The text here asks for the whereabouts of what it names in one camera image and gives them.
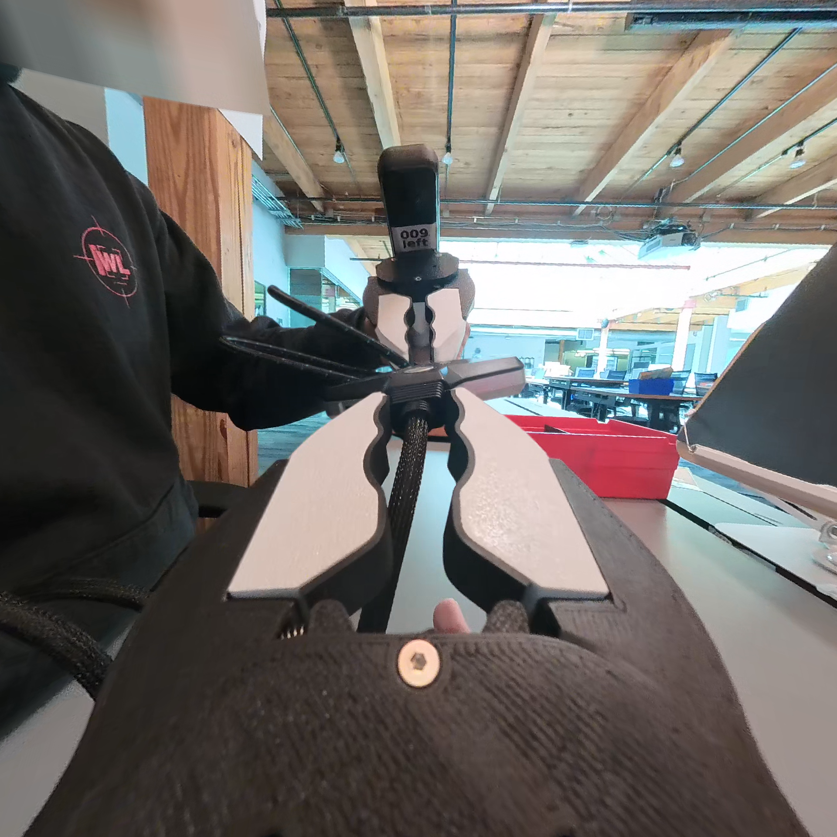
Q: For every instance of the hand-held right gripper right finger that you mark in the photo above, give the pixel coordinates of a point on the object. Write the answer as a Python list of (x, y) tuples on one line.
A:
[(523, 516)]

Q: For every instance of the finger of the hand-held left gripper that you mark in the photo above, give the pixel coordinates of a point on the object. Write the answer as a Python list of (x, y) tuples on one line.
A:
[(450, 320), (391, 320)]

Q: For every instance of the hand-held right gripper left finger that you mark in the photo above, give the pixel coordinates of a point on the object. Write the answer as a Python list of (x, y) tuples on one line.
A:
[(314, 516)]

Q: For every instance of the red bin with black divider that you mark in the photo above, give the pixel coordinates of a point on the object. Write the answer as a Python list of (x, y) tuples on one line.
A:
[(608, 464)]

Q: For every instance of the grey desk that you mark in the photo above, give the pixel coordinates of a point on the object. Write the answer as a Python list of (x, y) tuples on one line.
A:
[(713, 507), (752, 654)]

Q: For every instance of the person's right hand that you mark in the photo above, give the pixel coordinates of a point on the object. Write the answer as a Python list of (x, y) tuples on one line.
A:
[(451, 618)]

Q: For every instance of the row of office desks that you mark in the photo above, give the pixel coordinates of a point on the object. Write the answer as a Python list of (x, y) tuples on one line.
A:
[(608, 399)]

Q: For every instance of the white paper notice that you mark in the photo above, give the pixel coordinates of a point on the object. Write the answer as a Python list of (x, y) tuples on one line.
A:
[(254, 131)]

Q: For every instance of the blue storage bin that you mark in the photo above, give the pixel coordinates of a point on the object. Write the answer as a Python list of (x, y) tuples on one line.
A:
[(650, 386)]

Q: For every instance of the wooden pillar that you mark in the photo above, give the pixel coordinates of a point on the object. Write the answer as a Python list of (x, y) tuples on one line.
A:
[(196, 229)]

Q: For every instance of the ceiling projector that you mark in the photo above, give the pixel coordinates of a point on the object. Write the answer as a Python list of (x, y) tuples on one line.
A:
[(667, 243)]

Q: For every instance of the tablet on white stand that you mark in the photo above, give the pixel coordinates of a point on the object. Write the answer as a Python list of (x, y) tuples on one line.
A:
[(752, 472), (784, 392)]

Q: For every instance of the person's black hoodie torso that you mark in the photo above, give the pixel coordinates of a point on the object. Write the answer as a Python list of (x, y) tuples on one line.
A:
[(78, 425)]

